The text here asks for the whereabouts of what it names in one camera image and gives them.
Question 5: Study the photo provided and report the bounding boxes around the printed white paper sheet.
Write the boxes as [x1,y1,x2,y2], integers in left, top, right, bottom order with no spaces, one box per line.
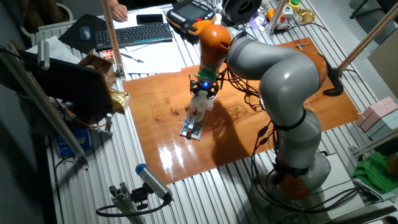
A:
[119,42,187,75]

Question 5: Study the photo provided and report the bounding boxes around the white paper stack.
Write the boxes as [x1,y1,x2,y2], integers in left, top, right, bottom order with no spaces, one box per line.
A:
[25,35,81,65]

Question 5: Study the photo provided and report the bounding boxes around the grey box with green button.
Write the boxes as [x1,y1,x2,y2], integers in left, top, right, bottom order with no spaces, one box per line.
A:
[282,4,295,19]

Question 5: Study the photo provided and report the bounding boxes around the person's bare hand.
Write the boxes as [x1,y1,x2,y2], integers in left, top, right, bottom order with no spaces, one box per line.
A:
[108,0,129,22]

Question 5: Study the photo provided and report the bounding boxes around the black filament spool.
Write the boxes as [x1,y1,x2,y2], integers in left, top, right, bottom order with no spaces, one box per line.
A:
[221,0,263,23]

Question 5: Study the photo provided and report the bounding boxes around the silver depth camera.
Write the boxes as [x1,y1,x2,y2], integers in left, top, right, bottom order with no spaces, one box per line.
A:
[37,39,50,72]

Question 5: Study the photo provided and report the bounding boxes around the black smartphone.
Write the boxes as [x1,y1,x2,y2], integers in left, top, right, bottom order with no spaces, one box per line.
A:
[136,13,164,26]

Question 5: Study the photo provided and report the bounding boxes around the white round bin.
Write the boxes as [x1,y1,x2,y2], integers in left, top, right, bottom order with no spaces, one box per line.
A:
[20,2,75,38]

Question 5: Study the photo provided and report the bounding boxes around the black pen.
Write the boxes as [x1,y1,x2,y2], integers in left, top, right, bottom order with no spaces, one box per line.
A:
[120,52,145,64]

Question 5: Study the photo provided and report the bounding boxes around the gold foil bag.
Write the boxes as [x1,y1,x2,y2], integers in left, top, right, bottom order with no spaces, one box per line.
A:
[110,88,132,114]

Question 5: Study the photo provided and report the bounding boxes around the long aluminium frame beam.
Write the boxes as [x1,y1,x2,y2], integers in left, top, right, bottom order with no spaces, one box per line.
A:
[0,43,90,169]

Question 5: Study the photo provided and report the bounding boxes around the blue plastic pack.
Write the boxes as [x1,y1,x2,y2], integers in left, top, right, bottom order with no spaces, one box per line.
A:
[55,127,93,156]

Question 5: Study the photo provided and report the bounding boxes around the silver camera with blue end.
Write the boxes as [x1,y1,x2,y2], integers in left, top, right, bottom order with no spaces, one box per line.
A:
[135,163,174,203]

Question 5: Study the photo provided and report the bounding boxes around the black cables with usb plugs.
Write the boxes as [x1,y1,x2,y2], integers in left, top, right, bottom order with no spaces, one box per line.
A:
[250,121,279,212]

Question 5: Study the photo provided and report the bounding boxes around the orange wooden board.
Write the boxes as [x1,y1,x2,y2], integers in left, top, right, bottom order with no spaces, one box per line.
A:
[122,37,361,185]

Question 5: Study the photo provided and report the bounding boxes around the pale teal box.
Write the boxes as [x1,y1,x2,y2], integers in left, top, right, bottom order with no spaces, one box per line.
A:
[365,110,398,141]

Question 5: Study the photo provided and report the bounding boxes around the brown cardboard box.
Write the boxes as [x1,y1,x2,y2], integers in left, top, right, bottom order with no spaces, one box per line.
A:
[77,49,116,90]

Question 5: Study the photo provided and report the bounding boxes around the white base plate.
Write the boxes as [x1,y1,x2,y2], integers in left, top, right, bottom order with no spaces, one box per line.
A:
[310,152,364,218]

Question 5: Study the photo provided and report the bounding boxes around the beige flat panel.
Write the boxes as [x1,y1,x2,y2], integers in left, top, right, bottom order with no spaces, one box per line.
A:
[368,27,398,99]

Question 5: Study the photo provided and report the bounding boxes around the aluminium profile bar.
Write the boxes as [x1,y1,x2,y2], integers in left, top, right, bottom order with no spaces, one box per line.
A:
[348,127,398,158]

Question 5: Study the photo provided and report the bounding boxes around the copper coloured frame post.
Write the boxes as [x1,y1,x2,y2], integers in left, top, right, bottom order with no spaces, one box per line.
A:
[337,1,398,73]
[101,0,127,82]

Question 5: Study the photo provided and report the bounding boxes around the black wrist cable bundle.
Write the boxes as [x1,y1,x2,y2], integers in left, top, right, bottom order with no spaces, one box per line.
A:
[216,67,265,112]

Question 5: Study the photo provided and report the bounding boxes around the grey box with red button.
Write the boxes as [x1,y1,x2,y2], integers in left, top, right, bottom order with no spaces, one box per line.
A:
[275,15,290,30]

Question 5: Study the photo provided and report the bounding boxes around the black camera cable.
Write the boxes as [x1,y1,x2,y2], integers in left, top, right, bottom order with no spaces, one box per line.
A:
[95,198,172,218]

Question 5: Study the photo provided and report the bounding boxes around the green cloth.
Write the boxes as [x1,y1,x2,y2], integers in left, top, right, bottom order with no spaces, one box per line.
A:
[353,151,398,194]

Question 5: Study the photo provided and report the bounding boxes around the black computer keyboard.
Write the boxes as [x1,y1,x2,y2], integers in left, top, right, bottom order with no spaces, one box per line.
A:
[93,22,174,52]

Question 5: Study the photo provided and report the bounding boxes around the crumpled gold wrapper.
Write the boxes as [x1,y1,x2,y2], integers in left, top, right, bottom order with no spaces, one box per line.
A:
[294,8,317,25]

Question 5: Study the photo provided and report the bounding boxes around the blue grey computer mouse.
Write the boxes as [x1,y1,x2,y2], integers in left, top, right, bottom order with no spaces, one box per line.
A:
[78,26,92,42]

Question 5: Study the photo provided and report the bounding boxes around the pink box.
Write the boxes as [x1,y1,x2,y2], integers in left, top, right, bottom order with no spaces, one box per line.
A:
[356,96,398,133]

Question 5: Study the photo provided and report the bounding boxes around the green wrist adapter ring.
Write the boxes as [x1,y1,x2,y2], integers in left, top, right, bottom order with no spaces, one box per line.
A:
[197,68,218,82]

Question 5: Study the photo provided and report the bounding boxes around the orange black teach pendant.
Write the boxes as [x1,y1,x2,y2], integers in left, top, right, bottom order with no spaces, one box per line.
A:
[165,0,217,37]

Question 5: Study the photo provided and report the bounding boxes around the black flat monitor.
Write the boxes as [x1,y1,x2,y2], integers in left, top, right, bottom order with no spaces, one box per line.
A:
[18,51,114,118]

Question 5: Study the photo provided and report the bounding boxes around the black mouse pad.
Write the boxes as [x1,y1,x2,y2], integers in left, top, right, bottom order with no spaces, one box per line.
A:
[58,14,108,55]

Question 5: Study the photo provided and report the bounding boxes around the colourful puzzle cube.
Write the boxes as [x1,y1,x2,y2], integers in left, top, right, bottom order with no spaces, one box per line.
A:
[99,49,116,60]

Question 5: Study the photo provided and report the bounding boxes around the yellow box with green button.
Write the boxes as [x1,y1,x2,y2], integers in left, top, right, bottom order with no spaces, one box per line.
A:
[287,0,302,12]

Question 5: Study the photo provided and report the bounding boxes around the silver rectangular foil pack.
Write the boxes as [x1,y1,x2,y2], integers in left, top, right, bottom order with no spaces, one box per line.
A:
[179,108,206,141]

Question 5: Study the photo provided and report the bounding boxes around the aluminium profile camera mount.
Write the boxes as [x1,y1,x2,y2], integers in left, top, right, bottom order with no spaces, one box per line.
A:
[108,182,150,224]

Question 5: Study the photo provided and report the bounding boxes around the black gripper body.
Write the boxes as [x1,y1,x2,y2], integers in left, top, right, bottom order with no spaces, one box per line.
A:
[192,79,220,96]

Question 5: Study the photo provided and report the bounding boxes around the black looped power cables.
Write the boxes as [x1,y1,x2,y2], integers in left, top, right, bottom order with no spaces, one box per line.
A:
[273,183,363,215]

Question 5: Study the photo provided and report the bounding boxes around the short aluminium frame post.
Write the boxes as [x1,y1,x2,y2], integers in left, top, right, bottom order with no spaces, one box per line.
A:
[269,0,289,30]

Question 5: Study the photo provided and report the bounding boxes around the orange cable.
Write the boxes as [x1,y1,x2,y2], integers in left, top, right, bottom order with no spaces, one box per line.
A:
[51,98,108,129]

